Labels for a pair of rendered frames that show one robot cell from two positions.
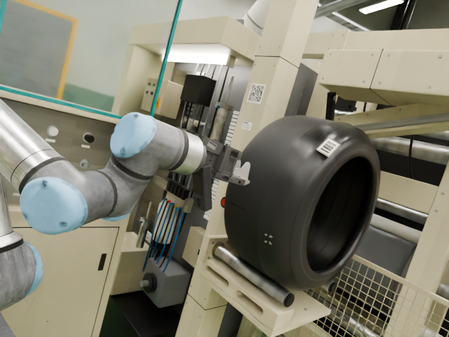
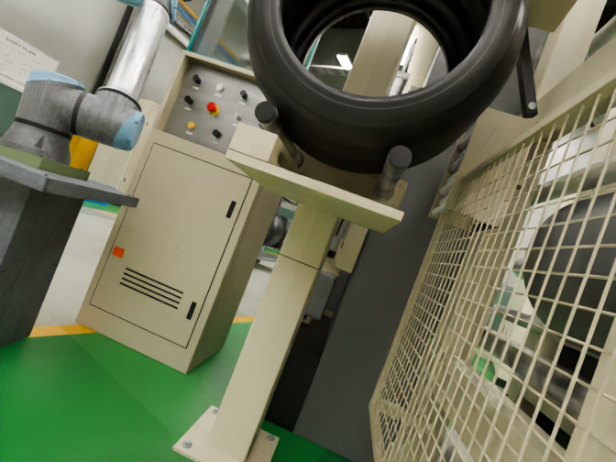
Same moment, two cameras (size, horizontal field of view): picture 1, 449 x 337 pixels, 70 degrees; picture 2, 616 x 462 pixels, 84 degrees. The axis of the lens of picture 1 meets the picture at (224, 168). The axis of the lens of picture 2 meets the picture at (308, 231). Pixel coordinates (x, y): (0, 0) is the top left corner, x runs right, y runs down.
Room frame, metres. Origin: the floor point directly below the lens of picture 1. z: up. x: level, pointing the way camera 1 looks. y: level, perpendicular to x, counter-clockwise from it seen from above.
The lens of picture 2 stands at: (0.65, -0.94, 0.69)
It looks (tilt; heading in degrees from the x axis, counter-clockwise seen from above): 1 degrees up; 53
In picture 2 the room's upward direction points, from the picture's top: 21 degrees clockwise
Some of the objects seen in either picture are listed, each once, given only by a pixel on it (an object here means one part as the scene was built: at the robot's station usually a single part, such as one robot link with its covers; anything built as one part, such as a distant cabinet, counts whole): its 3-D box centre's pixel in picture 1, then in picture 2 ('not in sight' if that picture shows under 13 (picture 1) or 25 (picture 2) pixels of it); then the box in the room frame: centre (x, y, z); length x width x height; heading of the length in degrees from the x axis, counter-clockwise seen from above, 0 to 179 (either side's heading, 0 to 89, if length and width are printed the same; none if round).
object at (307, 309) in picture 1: (265, 292); (320, 198); (1.15, -0.28, 0.80); 0.37 x 0.36 x 0.02; 134
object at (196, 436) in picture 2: not in sight; (232, 441); (1.32, -0.08, 0.01); 0.27 x 0.27 x 0.02; 44
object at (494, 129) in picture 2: not in sight; (478, 174); (1.57, -0.39, 1.05); 0.20 x 0.15 x 0.30; 44
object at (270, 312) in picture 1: (243, 289); (273, 165); (1.05, -0.18, 0.84); 0.36 x 0.09 x 0.06; 44
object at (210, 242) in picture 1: (240, 246); (337, 176); (1.28, -0.15, 0.90); 0.40 x 0.03 x 0.10; 134
